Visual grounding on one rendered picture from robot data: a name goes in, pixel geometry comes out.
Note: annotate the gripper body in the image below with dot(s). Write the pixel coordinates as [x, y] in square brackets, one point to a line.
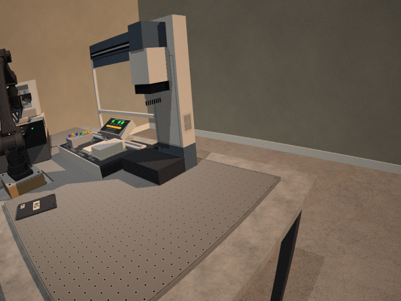
[12, 104]

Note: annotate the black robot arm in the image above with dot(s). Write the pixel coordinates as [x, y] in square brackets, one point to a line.
[11, 145]

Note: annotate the beige benchtop instrument with black keypad panel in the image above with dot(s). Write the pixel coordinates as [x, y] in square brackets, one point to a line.
[37, 142]

